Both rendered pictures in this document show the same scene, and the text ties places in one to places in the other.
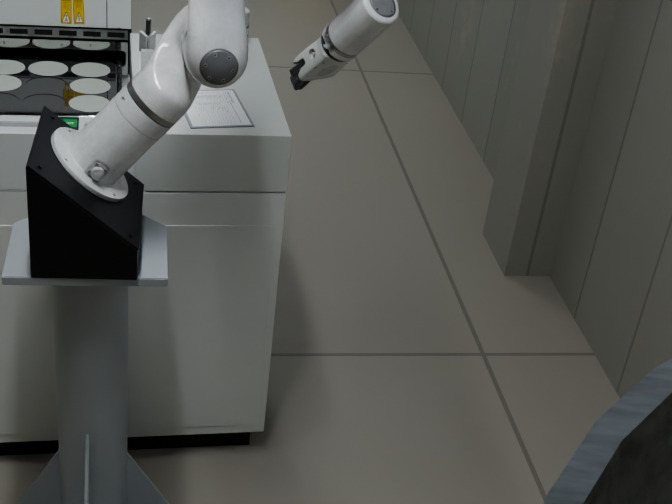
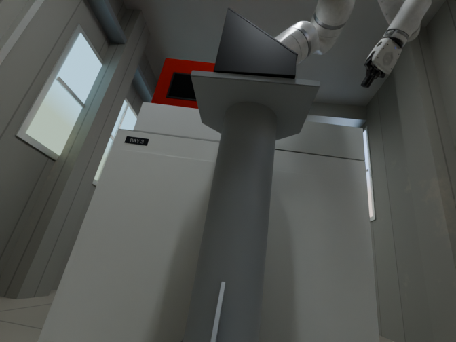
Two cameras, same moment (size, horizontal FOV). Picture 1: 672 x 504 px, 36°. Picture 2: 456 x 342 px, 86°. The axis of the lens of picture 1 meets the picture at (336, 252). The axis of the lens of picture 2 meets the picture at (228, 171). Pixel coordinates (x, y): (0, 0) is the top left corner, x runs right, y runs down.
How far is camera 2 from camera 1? 2.09 m
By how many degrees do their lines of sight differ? 56
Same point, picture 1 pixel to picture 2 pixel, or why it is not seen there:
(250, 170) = (340, 144)
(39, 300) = (200, 215)
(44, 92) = not seen: hidden behind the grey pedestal
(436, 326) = not seen: outside the picture
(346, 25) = (401, 12)
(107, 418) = (247, 264)
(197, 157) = (309, 133)
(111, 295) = (265, 133)
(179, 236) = (298, 180)
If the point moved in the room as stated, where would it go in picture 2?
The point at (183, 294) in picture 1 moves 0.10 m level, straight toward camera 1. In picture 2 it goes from (300, 226) to (307, 220)
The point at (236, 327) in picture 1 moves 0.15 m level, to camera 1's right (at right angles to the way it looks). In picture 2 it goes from (343, 266) to (399, 273)
